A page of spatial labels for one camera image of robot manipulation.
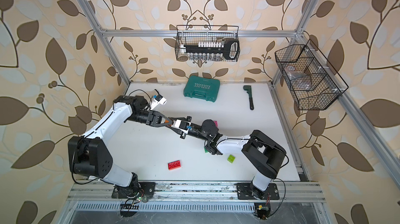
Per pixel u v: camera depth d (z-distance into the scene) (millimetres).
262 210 723
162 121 714
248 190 725
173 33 892
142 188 748
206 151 866
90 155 435
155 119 651
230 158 833
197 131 666
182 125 588
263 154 457
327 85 661
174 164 825
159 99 693
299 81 706
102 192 744
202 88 1118
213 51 839
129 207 725
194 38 934
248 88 1155
